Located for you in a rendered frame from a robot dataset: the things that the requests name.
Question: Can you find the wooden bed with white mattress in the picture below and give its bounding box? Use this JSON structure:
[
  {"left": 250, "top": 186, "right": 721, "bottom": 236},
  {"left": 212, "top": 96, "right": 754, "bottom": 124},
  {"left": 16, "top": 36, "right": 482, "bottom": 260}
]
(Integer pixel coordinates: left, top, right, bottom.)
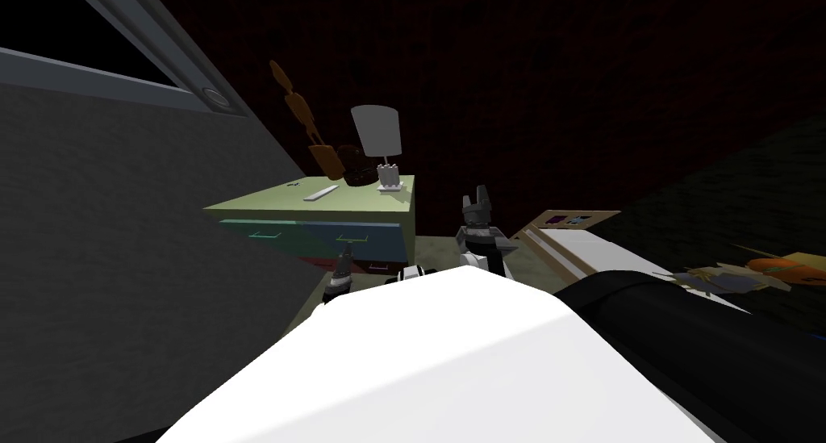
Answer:
[{"left": 509, "top": 208, "right": 826, "bottom": 316}]

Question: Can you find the green dresser with coloured drawers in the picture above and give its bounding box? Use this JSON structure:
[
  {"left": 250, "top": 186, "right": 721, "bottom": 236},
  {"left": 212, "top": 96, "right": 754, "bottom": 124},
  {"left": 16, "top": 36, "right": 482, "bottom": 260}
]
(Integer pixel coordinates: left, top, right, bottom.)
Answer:
[{"left": 202, "top": 58, "right": 417, "bottom": 276}]

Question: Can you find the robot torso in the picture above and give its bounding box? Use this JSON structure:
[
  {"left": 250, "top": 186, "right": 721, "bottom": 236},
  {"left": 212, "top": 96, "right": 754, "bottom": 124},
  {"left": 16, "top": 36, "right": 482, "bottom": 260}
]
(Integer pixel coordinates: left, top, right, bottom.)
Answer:
[{"left": 154, "top": 265, "right": 725, "bottom": 443}]

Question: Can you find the grey framed window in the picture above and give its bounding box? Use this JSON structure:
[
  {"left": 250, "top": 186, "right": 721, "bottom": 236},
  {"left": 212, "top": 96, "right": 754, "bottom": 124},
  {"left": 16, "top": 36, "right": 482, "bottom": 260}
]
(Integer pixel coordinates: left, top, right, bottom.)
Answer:
[{"left": 0, "top": 0, "right": 252, "bottom": 119}]

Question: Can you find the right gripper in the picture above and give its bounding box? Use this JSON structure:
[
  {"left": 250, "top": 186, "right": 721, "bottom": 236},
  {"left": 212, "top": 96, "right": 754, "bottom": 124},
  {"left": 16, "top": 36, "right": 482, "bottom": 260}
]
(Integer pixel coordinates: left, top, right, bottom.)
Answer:
[{"left": 461, "top": 184, "right": 496, "bottom": 232}]

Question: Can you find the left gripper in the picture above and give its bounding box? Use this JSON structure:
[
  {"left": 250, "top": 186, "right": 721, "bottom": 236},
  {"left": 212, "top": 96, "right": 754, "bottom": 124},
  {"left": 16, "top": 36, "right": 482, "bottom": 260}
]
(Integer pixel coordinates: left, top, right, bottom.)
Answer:
[{"left": 334, "top": 242, "right": 357, "bottom": 276}]

